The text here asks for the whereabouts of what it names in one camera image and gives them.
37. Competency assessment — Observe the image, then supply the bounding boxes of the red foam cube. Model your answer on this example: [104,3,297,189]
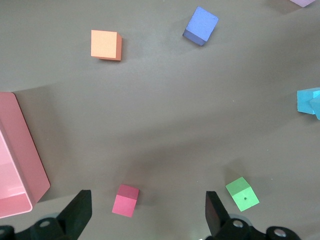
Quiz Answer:
[111,184,140,216]

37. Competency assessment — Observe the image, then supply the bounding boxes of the pink plastic bin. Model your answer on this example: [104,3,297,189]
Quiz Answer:
[0,91,51,218]

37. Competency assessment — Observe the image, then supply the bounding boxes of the green foam cube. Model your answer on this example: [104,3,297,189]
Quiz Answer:
[225,176,260,212]

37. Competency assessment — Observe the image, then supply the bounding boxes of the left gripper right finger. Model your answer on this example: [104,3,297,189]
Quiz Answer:
[204,190,266,240]

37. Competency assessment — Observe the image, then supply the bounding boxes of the orange foam cube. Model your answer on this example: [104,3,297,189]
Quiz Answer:
[90,29,123,62]

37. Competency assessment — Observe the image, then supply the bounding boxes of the large table cover sheet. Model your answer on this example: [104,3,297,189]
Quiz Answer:
[0,0,320,240]

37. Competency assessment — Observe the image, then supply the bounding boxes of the purple foam cube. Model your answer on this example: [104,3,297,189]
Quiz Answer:
[182,6,220,47]

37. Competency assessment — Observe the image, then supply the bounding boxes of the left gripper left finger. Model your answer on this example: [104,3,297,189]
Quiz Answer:
[29,189,93,240]

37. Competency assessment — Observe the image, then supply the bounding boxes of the pink foam cube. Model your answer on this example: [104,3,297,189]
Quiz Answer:
[289,0,318,8]

